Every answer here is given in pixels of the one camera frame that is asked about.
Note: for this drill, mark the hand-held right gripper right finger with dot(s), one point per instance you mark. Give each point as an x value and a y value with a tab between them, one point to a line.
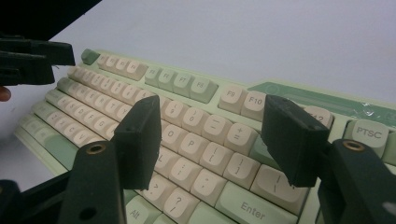
292	146

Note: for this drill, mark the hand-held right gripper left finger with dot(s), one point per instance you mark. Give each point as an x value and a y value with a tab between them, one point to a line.
138	149

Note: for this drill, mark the green and cream keyboard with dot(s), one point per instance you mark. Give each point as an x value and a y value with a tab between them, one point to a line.
199	137

